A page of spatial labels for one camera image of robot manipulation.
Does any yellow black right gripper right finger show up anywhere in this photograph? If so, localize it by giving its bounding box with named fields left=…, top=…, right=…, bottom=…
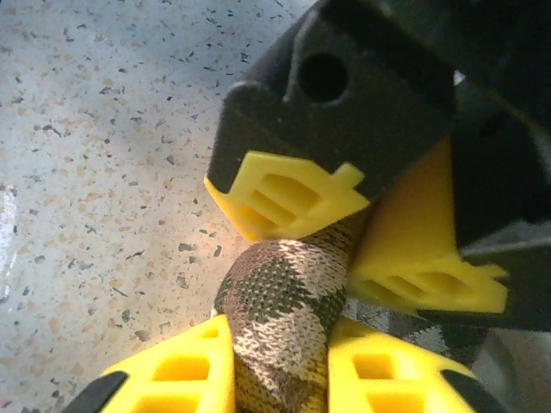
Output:
left=324, top=319, right=510, bottom=413

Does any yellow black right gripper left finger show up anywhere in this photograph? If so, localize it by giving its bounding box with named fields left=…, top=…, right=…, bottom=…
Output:
left=64, top=312, right=238, bottom=413

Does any beige green argyle sock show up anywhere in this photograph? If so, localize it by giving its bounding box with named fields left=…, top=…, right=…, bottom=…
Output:
left=213, top=217, right=487, bottom=413

